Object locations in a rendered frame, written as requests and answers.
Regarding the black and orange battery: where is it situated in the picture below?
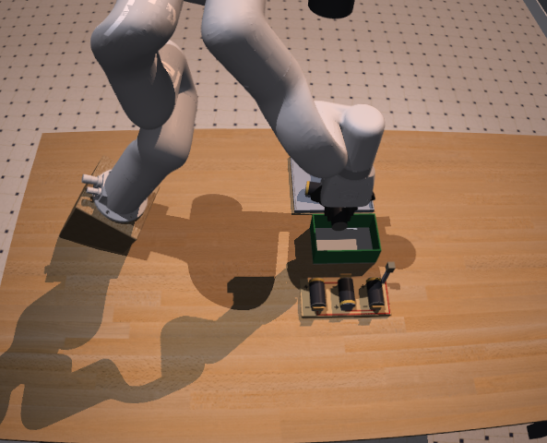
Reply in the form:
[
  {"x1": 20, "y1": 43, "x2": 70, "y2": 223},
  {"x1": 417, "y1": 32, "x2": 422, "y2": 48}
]
[
  {"x1": 331, "y1": 208, "x2": 348, "y2": 231},
  {"x1": 366, "y1": 277, "x2": 385, "y2": 307},
  {"x1": 338, "y1": 277, "x2": 355, "y2": 308},
  {"x1": 305, "y1": 181, "x2": 320, "y2": 196},
  {"x1": 309, "y1": 278, "x2": 327, "y2": 308}
]

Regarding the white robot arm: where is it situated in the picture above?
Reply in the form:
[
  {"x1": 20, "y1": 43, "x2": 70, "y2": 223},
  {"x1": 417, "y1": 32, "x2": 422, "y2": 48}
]
[{"x1": 81, "y1": 0, "x2": 385, "y2": 222}]

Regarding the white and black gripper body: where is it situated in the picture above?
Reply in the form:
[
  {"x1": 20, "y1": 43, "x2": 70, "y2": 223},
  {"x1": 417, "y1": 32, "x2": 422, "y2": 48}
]
[{"x1": 320, "y1": 165, "x2": 375, "y2": 208}]

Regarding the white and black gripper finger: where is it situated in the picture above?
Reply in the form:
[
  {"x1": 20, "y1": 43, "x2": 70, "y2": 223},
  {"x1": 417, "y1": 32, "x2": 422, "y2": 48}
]
[
  {"x1": 345, "y1": 192, "x2": 375, "y2": 222},
  {"x1": 311, "y1": 185, "x2": 334, "y2": 222}
]

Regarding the green open-top box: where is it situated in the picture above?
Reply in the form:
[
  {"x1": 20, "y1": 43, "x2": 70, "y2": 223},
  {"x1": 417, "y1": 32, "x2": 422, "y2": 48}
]
[{"x1": 310, "y1": 213, "x2": 382, "y2": 264}]

